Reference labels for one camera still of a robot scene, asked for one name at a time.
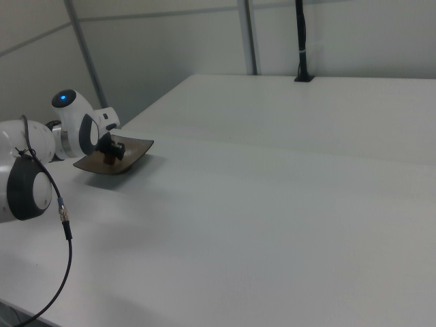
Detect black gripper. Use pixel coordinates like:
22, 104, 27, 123
97, 136, 127, 161

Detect square brown ceramic plate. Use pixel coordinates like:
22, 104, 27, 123
73, 135, 155, 176

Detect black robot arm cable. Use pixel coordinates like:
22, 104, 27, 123
0, 114, 74, 327

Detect grey metal frame post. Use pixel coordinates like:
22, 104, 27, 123
63, 0, 109, 109
237, 0, 259, 76

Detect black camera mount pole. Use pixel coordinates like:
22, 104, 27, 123
294, 0, 316, 84

